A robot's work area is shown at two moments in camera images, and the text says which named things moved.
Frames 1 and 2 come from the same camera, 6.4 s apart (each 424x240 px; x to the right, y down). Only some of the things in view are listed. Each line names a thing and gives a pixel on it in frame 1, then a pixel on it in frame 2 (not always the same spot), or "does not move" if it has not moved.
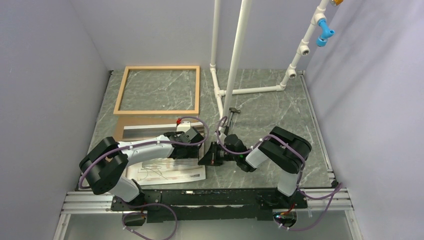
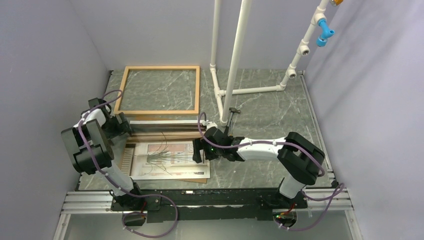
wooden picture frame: [196, 112] does not move
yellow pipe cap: [338, 2] does not move
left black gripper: [192, 153] → [122, 128]
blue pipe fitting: [325, 32] does not move
